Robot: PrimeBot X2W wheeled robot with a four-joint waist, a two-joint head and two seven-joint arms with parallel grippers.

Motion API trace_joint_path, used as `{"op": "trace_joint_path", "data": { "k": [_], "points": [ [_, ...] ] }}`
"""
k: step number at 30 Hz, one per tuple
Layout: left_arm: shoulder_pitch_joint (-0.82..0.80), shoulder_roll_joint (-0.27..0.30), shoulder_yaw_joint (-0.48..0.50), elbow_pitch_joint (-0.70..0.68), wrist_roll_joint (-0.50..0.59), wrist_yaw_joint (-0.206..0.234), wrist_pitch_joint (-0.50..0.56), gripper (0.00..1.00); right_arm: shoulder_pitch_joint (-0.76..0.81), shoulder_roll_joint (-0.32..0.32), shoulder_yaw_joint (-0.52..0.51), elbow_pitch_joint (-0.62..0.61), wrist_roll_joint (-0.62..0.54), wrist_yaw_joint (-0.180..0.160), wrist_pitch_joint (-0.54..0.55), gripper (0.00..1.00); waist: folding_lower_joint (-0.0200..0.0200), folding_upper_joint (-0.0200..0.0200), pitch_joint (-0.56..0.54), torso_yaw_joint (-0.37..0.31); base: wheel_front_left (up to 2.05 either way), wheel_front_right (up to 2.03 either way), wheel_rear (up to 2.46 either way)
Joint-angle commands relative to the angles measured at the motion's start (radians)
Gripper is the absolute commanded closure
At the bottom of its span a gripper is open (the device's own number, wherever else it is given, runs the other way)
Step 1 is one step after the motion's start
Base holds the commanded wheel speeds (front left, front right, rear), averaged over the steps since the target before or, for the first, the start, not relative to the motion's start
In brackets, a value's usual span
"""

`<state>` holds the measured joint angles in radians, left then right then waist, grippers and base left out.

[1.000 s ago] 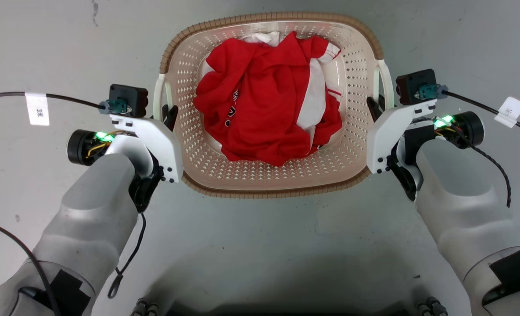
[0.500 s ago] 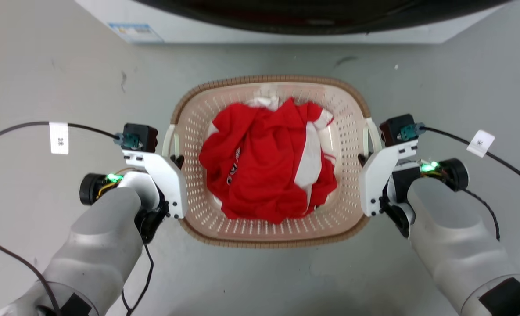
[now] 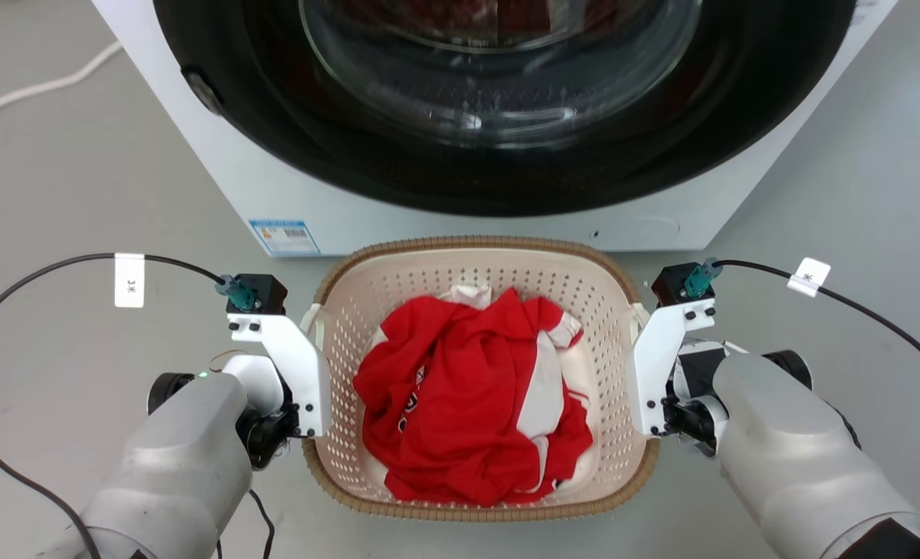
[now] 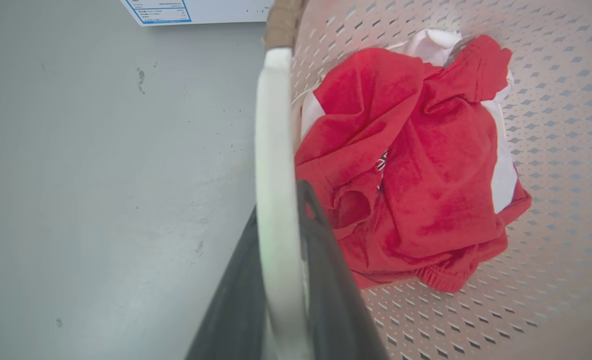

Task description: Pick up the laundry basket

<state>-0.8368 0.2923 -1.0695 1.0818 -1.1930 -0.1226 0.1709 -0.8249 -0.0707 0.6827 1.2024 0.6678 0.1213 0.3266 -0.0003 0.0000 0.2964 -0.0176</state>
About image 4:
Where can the white appliance with label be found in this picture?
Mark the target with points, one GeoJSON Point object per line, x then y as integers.
{"type": "Point", "coordinates": [196, 10]}

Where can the white perforated laundry basket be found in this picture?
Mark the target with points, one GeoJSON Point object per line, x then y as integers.
{"type": "Point", "coordinates": [550, 200]}

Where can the red garment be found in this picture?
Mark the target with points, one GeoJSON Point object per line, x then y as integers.
{"type": "Point", "coordinates": [415, 165]}

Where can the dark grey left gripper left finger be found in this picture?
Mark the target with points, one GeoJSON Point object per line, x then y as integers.
{"type": "Point", "coordinates": [236, 310]}

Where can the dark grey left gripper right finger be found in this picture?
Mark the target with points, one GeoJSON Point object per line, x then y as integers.
{"type": "Point", "coordinates": [333, 290]}

